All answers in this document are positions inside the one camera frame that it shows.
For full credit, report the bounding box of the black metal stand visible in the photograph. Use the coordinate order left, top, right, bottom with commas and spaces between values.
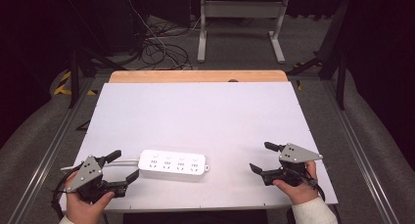
287, 0, 351, 112
63, 0, 128, 110

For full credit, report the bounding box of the aluminium floor rail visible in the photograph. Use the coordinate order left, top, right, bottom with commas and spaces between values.
321, 78, 400, 224
7, 78, 94, 224

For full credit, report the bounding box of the black computer tower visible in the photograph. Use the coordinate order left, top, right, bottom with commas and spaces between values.
103, 0, 150, 54

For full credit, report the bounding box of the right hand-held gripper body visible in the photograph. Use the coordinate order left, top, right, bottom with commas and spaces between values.
261, 142, 324, 188

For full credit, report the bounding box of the white power strip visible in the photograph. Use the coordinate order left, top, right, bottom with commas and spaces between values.
137, 148, 210, 177

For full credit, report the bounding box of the white power strip cable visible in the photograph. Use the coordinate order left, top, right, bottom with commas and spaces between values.
60, 157, 142, 171

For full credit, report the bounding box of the person's right hand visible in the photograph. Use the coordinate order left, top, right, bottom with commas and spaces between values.
271, 160, 320, 206

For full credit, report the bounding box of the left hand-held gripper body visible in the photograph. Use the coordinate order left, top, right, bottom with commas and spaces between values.
66, 154, 127, 204

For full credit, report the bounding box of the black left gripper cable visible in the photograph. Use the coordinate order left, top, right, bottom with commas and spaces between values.
50, 164, 84, 220

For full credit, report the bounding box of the wooden table board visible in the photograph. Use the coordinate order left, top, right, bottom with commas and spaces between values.
108, 69, 289, 84

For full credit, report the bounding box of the person's left hand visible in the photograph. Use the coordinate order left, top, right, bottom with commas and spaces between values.
65, 170, 116, 224

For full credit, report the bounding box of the yellow black hazard tape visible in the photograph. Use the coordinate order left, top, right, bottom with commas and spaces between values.
53, 70, 99, 97

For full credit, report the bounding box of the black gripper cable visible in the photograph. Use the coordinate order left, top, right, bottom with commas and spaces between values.
287, 167, 327, 202
50, 164, 84, 220

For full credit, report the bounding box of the tangle of floor cables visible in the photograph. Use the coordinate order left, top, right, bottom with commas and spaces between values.
125, 0, 204, 71

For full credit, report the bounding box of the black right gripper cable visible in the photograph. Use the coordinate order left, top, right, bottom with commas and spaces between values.
287, 167, 327, 202

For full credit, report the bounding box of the white metal desk frame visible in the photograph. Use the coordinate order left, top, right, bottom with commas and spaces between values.
196, 0, 291, 65

